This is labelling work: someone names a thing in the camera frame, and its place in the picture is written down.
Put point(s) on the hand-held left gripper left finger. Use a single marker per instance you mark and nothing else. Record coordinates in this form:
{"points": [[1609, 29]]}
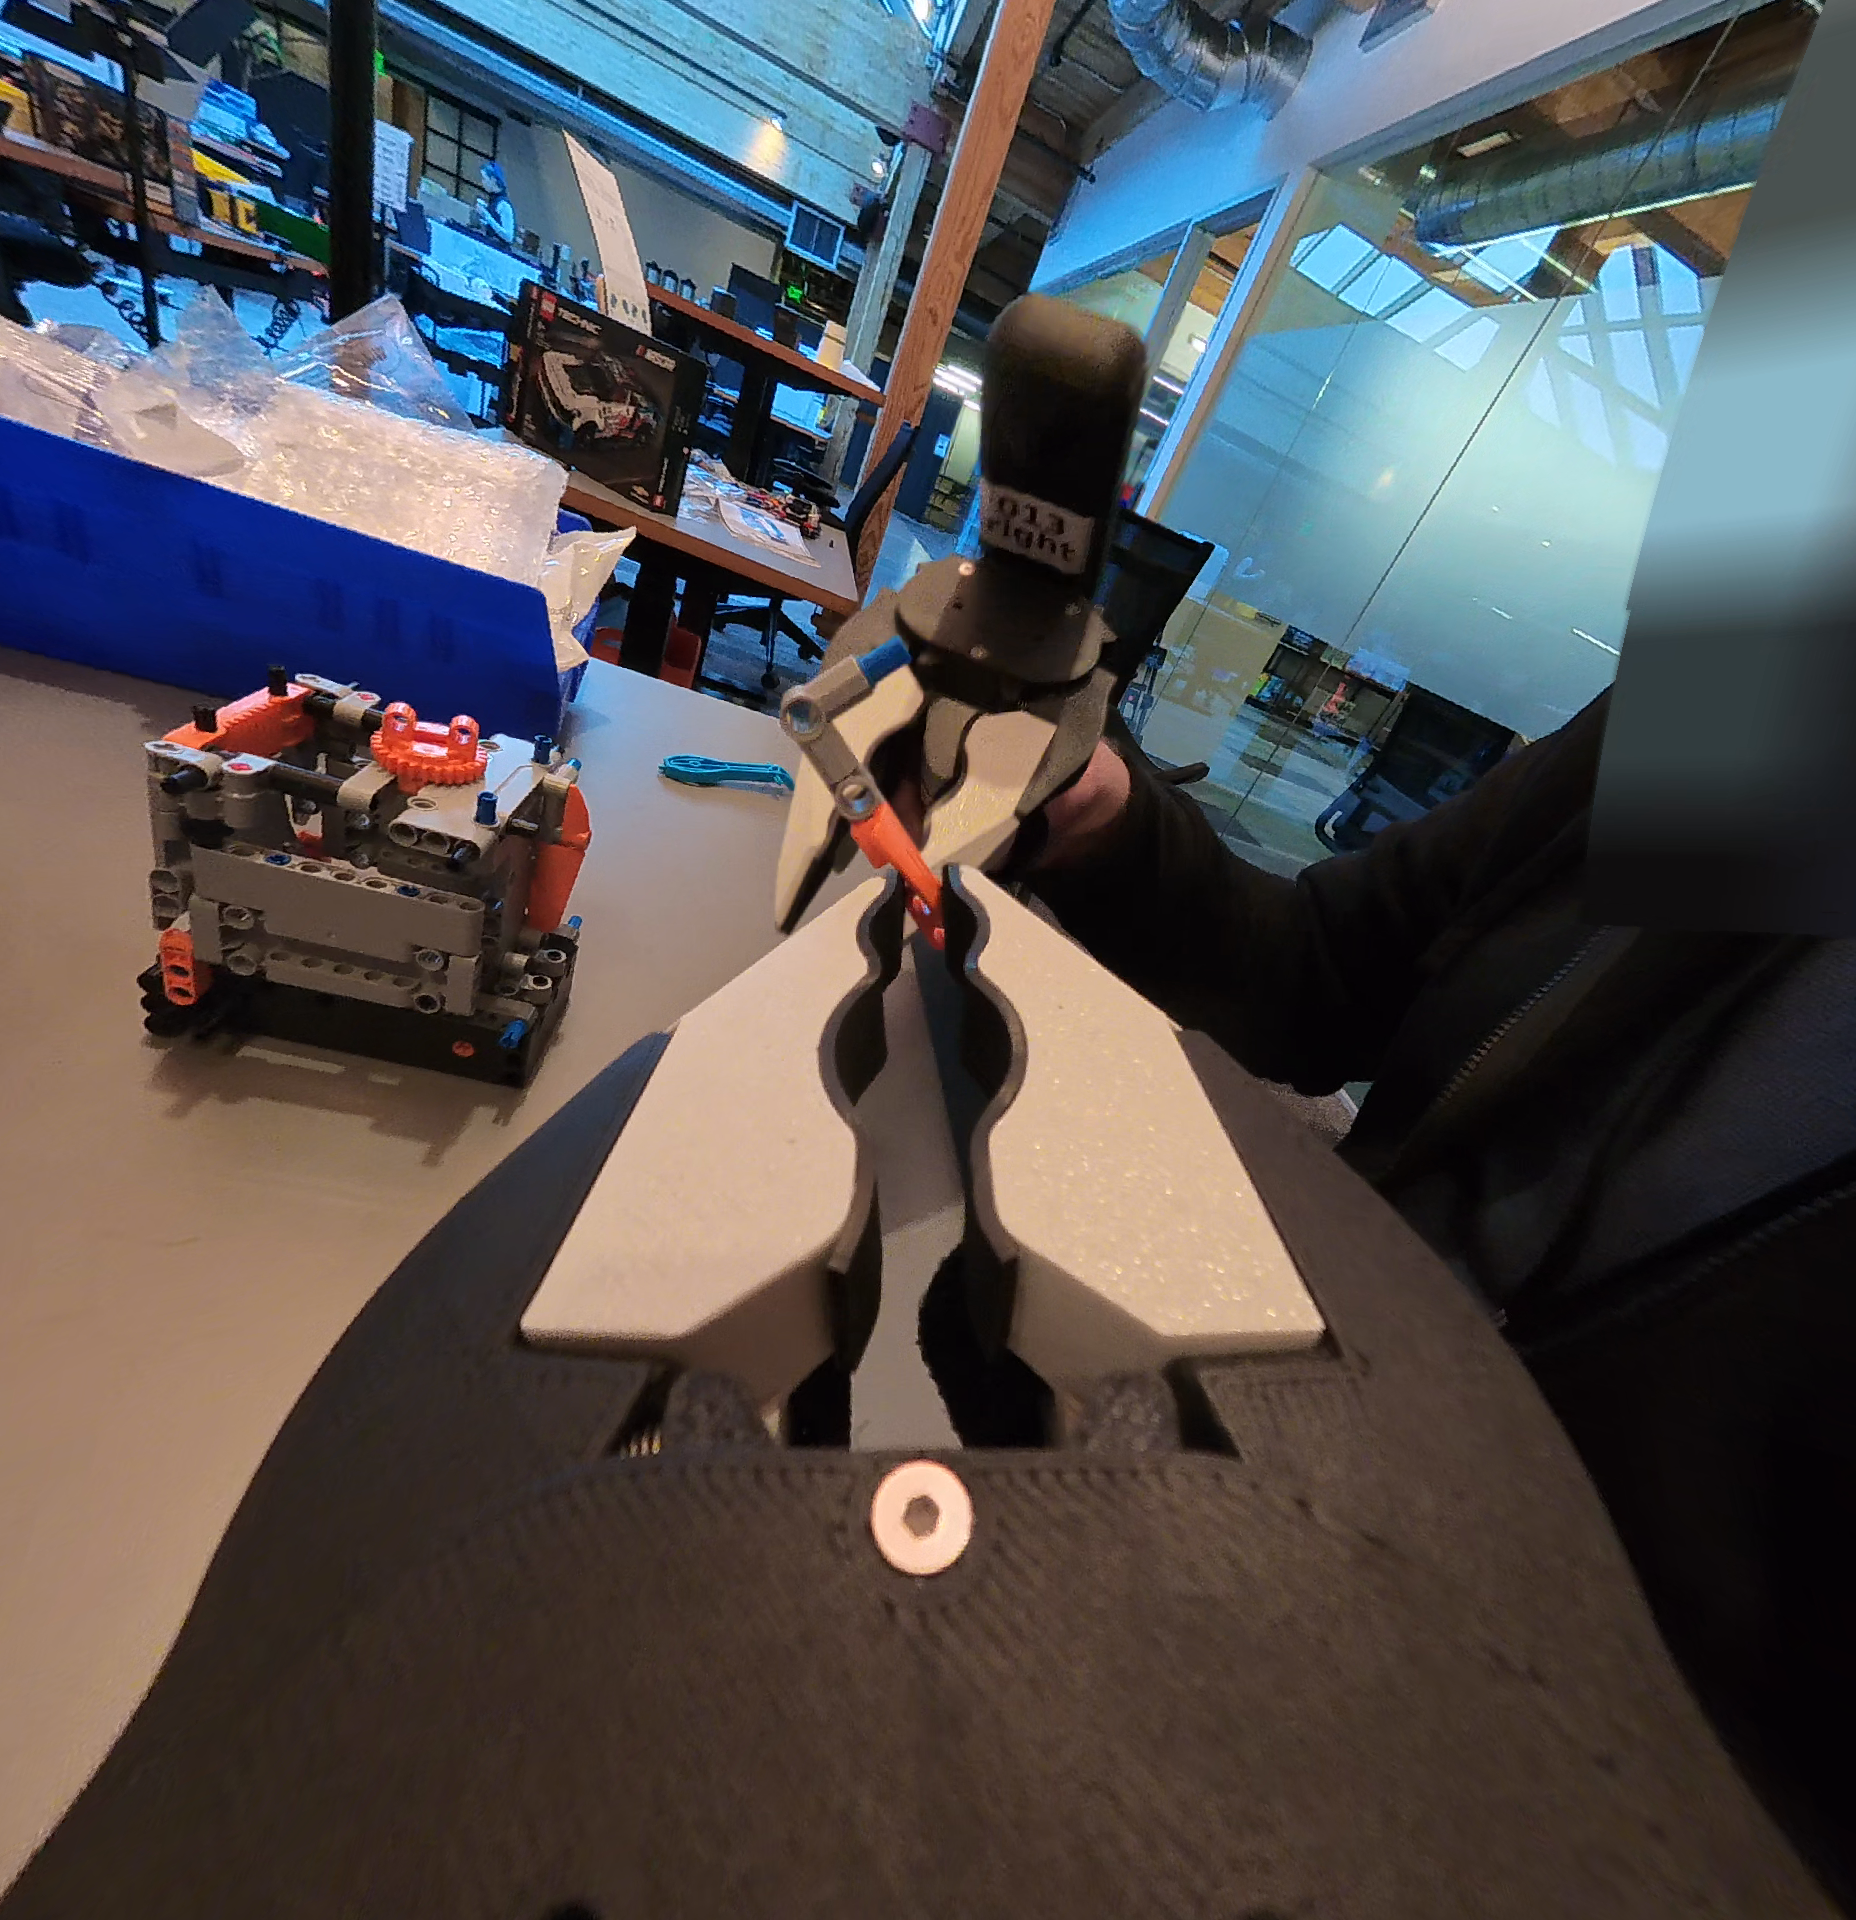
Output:
{"points": [[689, 1200]]}

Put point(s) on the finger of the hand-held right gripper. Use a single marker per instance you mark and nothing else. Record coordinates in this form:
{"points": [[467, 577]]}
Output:
{"points": [[1003, 781], [824, 841]]}

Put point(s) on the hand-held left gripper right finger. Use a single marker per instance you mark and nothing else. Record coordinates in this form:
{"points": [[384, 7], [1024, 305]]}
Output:
{"points": [[1153, 1200]]}

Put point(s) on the orange pointed plastic piece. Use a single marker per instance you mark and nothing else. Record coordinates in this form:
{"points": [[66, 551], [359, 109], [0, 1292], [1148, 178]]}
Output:
{"points": [[902, 864]]}

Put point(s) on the blue plastic pin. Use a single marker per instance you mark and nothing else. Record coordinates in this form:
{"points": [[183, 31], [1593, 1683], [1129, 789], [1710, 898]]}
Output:
{"points": [[879, 661]]}

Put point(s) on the person's right forearm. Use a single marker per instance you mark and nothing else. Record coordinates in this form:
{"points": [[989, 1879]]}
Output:
{"points": [[1318, 959]]}

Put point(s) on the person's right hand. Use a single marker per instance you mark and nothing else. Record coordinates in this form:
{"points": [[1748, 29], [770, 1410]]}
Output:
{"points": [[1086, 818]]}

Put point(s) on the teal plastic tool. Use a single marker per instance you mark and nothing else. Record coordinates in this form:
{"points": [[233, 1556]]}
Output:
{"points": [[718, 770]]}

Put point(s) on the black mesh office chair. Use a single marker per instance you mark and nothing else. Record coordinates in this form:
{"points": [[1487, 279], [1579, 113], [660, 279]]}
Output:
{"points": [[1169, 577]]}

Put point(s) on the orange plastic object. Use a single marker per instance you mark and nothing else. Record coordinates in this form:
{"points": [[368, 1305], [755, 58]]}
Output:
{"points": [[685, 652]]}

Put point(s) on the printed leaflet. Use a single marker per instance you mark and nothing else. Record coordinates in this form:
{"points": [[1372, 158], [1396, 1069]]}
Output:
{"points": [[765, 527]]}

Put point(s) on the black toy car box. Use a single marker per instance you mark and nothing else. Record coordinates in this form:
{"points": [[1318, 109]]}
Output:
{"points": [[598, 391]]}

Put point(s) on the toy building-block model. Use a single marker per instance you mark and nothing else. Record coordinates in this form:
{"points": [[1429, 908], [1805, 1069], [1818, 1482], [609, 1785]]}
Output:
{"points": [[343, 884]]}

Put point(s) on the white paper sheet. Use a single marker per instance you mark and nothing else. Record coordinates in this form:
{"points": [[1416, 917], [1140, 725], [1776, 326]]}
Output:
{"points": [[605, 224]]}

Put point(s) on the crumpled clear plastic bags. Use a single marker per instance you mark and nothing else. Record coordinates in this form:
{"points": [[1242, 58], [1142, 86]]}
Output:
{"points": [[402, 450]]}

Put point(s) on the black pole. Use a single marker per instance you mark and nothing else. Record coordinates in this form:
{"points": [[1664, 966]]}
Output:
{"points": [[351, 152]]}

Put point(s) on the storage shelf rack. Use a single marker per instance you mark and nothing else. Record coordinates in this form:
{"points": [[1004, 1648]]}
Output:
{"points": [[119, 137]]}

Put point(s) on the slim wooden post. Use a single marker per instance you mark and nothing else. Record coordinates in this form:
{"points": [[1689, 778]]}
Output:
{"points": [[943, 269]]}

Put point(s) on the silver ventilation duct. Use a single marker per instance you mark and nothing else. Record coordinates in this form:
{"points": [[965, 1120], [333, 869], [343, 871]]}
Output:
{"points": [[1213, 53]]}

